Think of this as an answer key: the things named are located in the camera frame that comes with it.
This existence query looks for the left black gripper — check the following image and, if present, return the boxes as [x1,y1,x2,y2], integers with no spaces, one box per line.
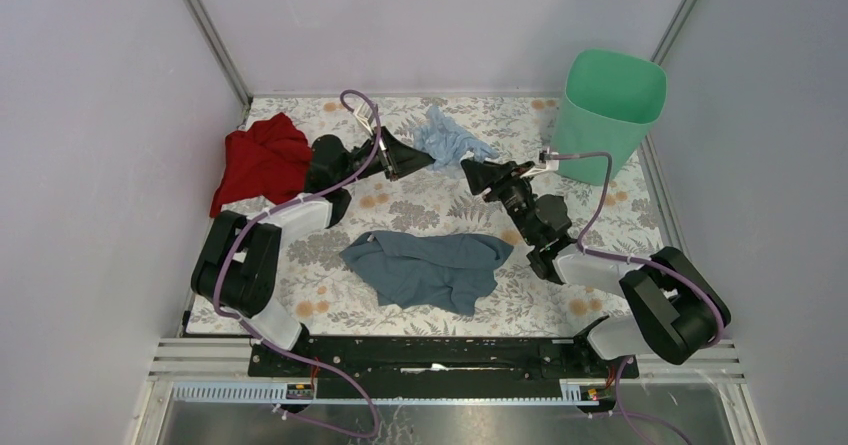
[335,125,434,187]

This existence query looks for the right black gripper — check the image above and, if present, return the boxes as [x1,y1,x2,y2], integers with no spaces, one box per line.
[459,160,537,246]

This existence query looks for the light blue plastic trash bag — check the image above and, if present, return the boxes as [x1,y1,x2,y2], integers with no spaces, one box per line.
[413,105,499,173]

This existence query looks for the green plastic trash bin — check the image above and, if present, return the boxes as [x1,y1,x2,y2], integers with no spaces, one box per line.
[550,49,668,186]

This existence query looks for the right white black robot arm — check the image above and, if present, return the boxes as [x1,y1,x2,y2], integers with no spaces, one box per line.
[461,152,731,377]

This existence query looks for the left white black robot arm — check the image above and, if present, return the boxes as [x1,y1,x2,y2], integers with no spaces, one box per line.
[190,130,435,376]

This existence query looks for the floral patterned table mat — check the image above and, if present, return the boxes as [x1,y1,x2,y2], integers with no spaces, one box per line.
[186,95,670,339]

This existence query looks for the blue grey cloth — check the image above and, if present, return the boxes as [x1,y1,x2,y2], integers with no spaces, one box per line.
[339,231,514,317]

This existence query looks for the red cloth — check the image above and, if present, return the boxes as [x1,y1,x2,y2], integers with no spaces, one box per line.
[209,113,313,218]

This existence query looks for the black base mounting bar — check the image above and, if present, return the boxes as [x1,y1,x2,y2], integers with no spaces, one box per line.
[248,335,617,392]

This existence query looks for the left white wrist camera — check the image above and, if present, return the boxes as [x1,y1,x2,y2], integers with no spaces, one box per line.
[352,102,378,135]

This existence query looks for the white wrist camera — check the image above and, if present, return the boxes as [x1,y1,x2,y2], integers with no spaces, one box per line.
[352,102,378,135]
[525,150,559,177]

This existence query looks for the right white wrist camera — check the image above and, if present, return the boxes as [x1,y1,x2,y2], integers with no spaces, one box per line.
[525,150,559,177]

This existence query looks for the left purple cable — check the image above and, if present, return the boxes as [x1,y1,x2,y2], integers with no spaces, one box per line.
[211,89,386,441]

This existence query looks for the left aluminium frame post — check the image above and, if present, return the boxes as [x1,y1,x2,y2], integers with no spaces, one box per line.
[183,0,253,110]

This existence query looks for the aluminium frame post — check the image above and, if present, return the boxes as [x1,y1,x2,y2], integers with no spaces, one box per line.
[650,0,699,66]
[183,0,253,110]

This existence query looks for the right aluminium frame post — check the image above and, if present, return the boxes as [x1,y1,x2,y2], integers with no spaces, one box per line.
[650,0,699,66]

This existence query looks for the white slotted cable duct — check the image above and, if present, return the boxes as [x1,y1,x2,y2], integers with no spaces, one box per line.
[173,376,612,407]

